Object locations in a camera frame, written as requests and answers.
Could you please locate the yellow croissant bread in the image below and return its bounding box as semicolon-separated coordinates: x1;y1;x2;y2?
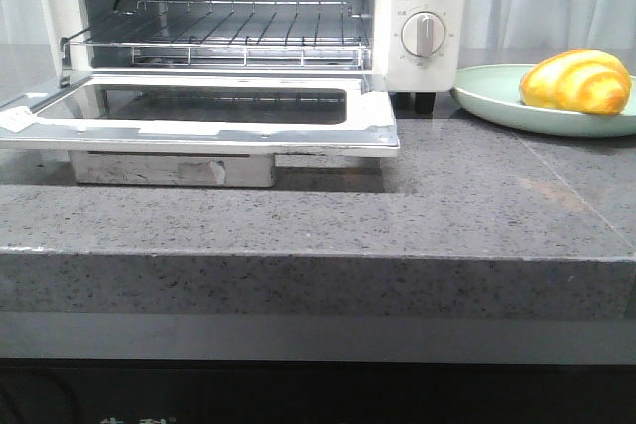
519;49;632;116

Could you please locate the metal wire oven rack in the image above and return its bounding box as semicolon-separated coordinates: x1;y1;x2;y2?
60;0;372;70

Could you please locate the white Toshiba toaster oven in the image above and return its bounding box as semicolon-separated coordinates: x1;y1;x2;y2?
28;0;471;115

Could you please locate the silver oven door handle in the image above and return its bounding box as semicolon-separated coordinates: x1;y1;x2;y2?
69;151;276;188

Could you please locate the light green plate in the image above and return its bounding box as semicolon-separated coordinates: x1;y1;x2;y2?
451;64;635;138

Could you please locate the lower white timer knob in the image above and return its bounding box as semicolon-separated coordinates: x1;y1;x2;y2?
401;12;445;58

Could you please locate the glass oven door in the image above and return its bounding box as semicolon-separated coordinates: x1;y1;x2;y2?
1;71;399;157

